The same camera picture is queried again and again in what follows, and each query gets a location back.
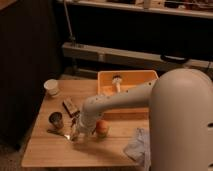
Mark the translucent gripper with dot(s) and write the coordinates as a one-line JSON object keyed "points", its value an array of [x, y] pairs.
{"points": [[76, 129]]}

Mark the metal fork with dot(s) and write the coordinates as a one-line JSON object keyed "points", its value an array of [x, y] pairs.
{"points": [[58, 133]]}

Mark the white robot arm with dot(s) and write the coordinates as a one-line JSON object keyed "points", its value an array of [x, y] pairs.
{"points": [[180, 104]]}

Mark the metal cup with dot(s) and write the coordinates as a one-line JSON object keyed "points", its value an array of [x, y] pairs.
{"points": [[56, 120]]}

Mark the white paper cup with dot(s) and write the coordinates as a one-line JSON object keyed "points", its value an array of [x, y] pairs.
{"points": [[51, 86]]}

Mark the orange apple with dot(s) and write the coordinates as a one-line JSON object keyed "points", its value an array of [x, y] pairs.
{"points": [[102, 128]]}

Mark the brown chocolate bar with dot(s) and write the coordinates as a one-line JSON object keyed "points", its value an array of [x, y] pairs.
{"points": [[70, 107]]}

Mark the wooden table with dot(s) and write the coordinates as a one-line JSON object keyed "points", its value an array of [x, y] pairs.
{"points": [[53, 151]]}

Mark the white dish brush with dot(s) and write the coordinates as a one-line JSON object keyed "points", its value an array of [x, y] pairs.
{"points": [[116, 81]]}

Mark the grey cloth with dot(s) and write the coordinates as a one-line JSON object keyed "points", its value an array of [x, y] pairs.
{"points": [[138, 149]]}

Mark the yellow plastic bin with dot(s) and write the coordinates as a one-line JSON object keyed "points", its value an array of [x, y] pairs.
{"points": [[129, 79]]}

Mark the grey metal shelf beam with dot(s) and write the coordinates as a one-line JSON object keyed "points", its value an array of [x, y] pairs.
{"points": [[129, 58]]}

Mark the black handle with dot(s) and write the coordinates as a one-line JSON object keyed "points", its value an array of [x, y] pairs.
{"points": [[173, 59]]}

